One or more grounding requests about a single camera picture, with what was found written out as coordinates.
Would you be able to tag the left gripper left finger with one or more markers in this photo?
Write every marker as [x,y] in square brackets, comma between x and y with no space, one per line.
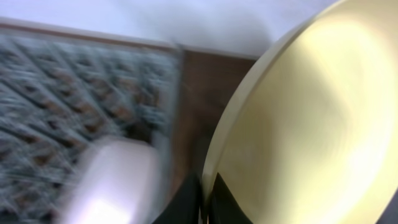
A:
[185,205]

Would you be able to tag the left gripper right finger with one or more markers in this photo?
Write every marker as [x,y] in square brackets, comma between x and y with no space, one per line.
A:
[223,208]

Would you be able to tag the white pink bowl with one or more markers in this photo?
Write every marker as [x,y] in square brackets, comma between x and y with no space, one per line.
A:
[118,182]

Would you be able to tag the yellow plate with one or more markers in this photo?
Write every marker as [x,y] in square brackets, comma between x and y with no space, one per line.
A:
[310,134]

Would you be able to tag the grey dish rack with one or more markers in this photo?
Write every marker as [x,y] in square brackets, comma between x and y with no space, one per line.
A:
[59,95]

